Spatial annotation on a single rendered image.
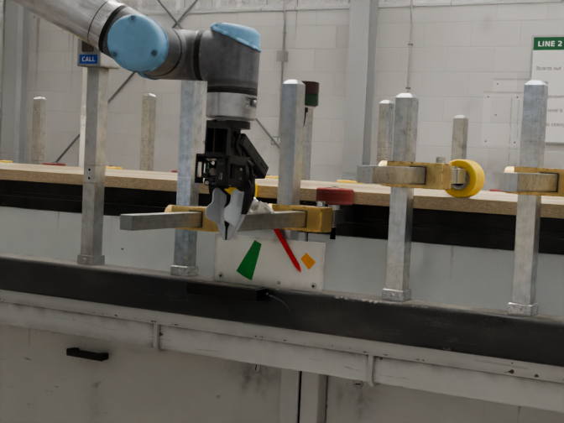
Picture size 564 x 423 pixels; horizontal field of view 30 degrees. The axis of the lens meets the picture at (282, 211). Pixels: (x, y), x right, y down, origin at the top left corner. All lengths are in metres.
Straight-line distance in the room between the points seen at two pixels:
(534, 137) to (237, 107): 0.54
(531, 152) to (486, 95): 7.65
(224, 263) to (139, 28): 0.66
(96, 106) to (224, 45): 0.64
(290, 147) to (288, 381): 0.58
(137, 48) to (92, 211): 0.76
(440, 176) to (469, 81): 7.67
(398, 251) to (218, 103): 0.47
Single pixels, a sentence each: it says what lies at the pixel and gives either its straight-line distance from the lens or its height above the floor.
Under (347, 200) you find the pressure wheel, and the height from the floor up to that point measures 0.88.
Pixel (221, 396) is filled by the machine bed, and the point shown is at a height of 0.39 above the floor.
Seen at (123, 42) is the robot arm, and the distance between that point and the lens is 1.75.
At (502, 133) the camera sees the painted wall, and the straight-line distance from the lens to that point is 9.53.
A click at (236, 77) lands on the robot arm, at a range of 1.84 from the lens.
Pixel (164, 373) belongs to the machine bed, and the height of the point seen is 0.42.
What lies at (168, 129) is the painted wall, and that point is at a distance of 11.18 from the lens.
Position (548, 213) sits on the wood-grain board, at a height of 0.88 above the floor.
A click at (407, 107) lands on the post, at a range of 2.03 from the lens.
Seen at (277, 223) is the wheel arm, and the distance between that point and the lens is 2.01.
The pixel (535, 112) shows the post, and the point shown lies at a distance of 1.95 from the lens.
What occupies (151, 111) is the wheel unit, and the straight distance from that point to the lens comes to 3.70.
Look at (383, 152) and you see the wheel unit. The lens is 3.24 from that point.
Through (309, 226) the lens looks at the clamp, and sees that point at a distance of 2.11.
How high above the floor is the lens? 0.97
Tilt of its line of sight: 3 degrees down
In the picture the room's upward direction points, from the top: 3 degrees clockwise
